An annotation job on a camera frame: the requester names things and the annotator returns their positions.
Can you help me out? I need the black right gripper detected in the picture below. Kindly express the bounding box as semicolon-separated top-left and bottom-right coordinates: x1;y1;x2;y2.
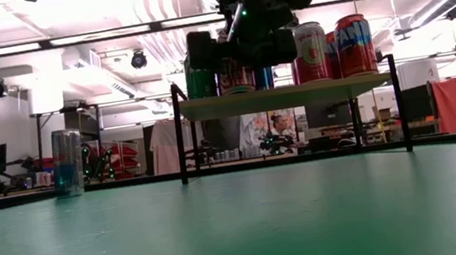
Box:
205;0;301;75

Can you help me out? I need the slim blue silver energy can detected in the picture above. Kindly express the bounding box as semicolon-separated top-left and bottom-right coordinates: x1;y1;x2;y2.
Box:
253;66;276;92
47;127;90;200

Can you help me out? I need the red Coca-Cola can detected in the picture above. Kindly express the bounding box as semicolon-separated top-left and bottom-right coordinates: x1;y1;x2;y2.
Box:
213;54;259;97

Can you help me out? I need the plain silver beverage can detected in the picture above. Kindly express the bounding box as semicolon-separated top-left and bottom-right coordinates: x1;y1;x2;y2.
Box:
290;19;334;86

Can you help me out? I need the green Sprite can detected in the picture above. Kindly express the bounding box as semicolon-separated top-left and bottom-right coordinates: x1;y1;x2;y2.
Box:
182;51;220;102

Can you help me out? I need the wooden shelf with black legs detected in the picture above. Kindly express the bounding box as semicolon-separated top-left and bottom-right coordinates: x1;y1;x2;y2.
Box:
166;50;414;185

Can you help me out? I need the person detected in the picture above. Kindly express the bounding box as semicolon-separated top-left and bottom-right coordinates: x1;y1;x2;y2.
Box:
268;112;297;140

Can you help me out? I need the white hanging cloth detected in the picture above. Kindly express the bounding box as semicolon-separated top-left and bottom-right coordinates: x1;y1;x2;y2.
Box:
146;116;193;177

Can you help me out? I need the black flat screen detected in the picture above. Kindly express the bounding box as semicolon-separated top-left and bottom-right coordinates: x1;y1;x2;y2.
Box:
398;83;437;124

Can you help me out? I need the red storage bins rack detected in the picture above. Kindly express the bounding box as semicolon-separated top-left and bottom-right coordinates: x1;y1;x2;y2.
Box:
103;137;145;182

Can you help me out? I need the black metal rack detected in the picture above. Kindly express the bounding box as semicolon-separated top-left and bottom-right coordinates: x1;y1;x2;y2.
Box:
28;103;110;190

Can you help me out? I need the green table mat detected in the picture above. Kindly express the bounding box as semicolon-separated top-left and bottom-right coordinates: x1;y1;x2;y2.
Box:
0;138;456;255

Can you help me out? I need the black aluminium table frame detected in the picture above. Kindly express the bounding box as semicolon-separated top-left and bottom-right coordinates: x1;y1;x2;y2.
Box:
0;129;456;213

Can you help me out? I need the black ceiling light rail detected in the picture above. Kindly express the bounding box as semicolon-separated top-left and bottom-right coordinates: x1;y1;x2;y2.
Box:
0;0;407;58

